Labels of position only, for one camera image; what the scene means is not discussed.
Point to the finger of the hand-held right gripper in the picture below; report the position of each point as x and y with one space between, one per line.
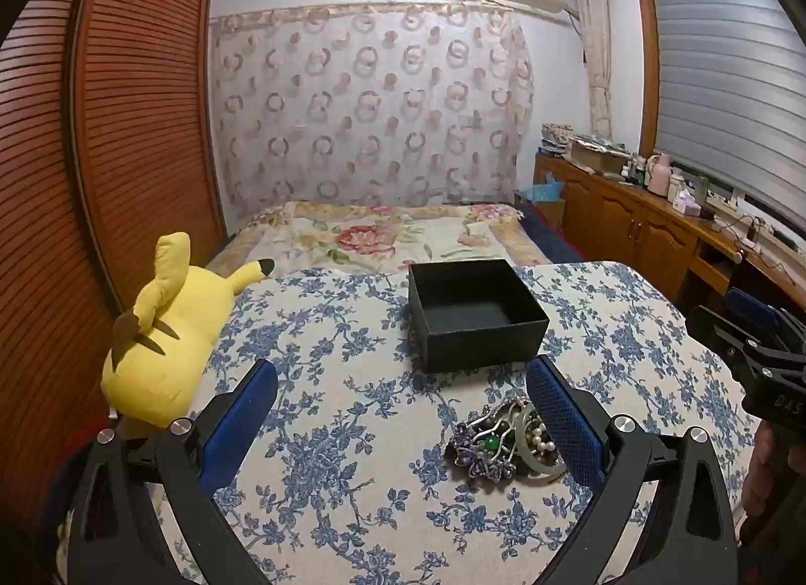
752 308
724 333

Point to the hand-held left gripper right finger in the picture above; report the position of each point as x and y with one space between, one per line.
567 427

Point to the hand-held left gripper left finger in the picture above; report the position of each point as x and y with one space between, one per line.
242 427

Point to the silver bangle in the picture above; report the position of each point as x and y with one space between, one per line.
535 465

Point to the black cardboard box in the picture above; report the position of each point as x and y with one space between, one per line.
485 339

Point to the person's right hand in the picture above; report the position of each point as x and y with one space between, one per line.
759 471

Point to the blue floral tablecloth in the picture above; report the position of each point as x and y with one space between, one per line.
352 434

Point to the yellow plush toy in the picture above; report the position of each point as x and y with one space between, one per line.
164 333

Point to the tissue box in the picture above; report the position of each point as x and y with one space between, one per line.
686 204

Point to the wooden side cabinet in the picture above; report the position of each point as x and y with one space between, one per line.
629 226

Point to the pink kettle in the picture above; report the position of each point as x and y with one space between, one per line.
659 174

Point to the brown cardboard box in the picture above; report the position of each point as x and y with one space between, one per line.
598 160

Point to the blue plastic bag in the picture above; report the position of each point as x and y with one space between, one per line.
543 191

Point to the pink floral blanket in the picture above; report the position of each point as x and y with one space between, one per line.
378 238

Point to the grey window blind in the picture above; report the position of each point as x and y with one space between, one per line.
730 75

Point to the stack of papers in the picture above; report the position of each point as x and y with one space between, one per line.
557 136

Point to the lace wrapped pipe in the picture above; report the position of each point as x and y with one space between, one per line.
595 49

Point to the wooden louvred wardrobe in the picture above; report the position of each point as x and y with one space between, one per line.
138 119

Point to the circle patterned curtain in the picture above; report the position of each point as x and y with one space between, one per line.
371 106

